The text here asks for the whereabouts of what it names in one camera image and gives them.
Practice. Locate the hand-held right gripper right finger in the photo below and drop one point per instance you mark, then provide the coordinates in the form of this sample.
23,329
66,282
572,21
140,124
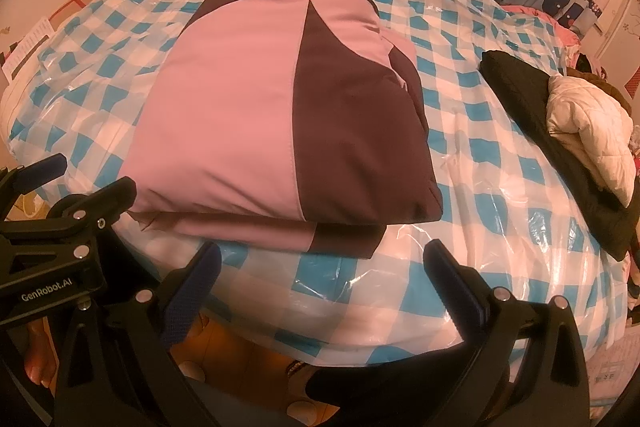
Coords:
452,287

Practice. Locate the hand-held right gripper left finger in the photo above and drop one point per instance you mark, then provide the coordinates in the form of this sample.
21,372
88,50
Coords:
192,289

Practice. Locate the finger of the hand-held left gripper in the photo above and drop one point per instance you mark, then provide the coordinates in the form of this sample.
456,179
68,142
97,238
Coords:
47,167
107,197

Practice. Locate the pink and brown jacket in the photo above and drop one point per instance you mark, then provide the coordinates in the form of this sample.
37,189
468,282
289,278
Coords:
225,107

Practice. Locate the person's left hand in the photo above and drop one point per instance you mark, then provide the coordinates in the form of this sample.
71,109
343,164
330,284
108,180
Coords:
40,362

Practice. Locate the blue checkered plastic sheet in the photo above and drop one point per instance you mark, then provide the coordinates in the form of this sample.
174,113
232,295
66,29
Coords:
500,207

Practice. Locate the white printed paper label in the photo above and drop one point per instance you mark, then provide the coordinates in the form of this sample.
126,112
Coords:
27,49

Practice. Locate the white paper sheet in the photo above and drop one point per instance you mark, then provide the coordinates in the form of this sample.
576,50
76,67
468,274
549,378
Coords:
610,362

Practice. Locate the dark jacket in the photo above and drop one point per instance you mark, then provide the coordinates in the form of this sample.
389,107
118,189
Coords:
520,97

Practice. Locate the white quilted jacket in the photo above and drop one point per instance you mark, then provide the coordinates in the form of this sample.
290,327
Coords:
585,122

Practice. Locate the olive cloth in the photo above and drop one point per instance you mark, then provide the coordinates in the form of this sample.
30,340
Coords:
607,87

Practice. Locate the pink cloth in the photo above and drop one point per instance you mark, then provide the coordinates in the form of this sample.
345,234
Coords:
550,24

